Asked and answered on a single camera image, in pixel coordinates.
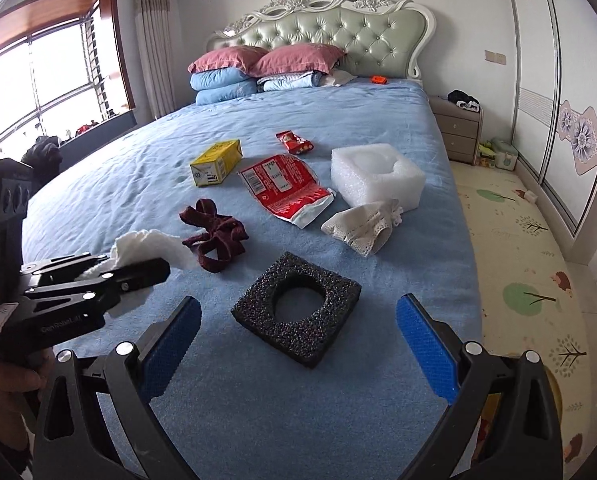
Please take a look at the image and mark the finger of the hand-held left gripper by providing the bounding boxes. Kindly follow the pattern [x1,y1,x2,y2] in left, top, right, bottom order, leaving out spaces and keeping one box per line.
[20,254,114,281]
[24,258,172,311]

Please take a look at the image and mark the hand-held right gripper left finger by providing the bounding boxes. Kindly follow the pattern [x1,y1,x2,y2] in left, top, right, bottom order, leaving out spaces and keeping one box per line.
[32,296,202,480]

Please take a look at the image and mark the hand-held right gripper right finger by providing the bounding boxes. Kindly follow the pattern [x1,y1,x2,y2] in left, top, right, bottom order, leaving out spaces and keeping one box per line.
[397,293,564,480]

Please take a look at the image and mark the white tissue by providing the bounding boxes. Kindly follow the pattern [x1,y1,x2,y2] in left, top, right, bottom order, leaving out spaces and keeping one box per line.
[81,229,196,281]

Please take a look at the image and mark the black foam square with hole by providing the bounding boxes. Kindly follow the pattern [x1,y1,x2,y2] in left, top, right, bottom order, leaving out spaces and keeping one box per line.
[231,252,363,368]

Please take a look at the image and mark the person's left hand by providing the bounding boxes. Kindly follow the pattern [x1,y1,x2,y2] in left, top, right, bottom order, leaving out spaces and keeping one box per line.
[0,347,54,466]

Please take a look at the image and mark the black bag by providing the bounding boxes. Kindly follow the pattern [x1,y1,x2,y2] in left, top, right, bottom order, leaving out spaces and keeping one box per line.
[21,135,62,181]

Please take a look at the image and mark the dark red cloth strip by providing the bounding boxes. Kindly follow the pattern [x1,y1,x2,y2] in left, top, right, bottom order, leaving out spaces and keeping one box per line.
[179,199,250,274]

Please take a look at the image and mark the blue bedsheet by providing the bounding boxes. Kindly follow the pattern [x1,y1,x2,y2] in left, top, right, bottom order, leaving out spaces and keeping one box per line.
[21,77,481,480]

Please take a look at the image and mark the row of windowsill items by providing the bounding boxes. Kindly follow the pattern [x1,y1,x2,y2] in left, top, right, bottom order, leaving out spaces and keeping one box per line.
[61,117,116,142]

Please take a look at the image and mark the yellow cardboard box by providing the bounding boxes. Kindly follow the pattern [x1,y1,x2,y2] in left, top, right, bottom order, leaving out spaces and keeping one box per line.
[190,139,244,187]

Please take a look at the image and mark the cartoon tree play mat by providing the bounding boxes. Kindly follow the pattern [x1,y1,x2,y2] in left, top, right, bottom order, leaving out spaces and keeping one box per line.
[448,160,594,480]

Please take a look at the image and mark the wooden framed window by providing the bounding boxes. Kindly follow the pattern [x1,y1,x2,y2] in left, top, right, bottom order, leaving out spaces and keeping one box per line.
[0,0,136,161]

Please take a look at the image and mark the white mesh pouch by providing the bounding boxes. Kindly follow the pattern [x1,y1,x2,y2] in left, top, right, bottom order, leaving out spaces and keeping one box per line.
[321,198,404,259]

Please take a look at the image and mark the large red snack wrapper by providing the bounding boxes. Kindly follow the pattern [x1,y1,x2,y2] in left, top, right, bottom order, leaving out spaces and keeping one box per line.
[237,154,337,229]

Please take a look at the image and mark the white foam block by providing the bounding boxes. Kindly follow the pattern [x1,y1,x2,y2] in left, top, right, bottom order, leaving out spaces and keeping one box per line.
[331,143,426,211]

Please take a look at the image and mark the folded blue quilt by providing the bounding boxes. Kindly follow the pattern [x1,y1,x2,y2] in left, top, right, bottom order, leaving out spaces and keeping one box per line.
[194,80,259,106]
[190,69,253,92]

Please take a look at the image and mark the small red snack packet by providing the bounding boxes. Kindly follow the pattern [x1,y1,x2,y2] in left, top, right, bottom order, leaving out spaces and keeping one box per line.
[276,130,315,155]

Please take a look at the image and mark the green storage box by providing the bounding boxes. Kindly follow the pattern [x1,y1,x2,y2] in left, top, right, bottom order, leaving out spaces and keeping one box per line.
[493,138,520,170]

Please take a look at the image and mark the grey nightstand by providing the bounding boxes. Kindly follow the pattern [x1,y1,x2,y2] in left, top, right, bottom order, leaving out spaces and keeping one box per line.
[428,96,484,165]

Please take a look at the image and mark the pink pillow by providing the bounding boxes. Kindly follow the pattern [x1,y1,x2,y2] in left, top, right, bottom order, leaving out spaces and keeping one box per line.
[187,45,269,75]
[248,44,348,79]

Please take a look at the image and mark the beige striped curtain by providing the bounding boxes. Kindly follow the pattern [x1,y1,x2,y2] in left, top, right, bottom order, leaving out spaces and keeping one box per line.
[131,0,189,121]

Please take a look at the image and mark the folded pale patterned blanket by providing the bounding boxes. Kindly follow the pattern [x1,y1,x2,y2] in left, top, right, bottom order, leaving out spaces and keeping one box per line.
[257,71,326,93]

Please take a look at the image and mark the black clothing pile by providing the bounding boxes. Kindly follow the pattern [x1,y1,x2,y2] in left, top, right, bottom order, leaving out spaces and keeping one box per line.
[447,89,483,112]

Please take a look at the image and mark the white cloth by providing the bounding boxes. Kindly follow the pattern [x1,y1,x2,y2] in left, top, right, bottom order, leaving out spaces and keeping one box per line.
[323,70,359,87]

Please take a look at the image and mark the tufted green bed headboard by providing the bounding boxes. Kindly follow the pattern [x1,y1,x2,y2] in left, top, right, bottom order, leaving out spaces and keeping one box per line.
[206,0,436,93]

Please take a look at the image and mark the white flowered sliding wardrobe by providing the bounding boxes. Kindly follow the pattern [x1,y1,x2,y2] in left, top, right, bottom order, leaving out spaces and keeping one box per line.
[498,0,597,271]

